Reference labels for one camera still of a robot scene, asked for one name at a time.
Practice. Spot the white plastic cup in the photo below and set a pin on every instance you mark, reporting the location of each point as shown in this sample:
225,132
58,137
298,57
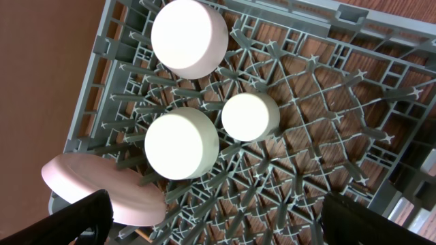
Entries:
250,117

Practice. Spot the pale green bowl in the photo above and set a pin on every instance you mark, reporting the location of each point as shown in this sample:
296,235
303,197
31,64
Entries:
182,144

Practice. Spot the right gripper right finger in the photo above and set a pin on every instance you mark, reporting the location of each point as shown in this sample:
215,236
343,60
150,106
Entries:
346,222

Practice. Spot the grey dishwasher rack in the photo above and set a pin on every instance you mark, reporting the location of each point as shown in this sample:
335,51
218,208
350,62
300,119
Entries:
356,95

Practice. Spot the large pink plate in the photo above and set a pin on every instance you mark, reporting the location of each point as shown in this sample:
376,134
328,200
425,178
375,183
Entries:
73,176

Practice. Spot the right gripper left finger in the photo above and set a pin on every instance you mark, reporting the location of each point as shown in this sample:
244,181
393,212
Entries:
87,221

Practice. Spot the small pink bowl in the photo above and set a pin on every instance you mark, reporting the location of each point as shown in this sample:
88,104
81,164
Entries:
189,38

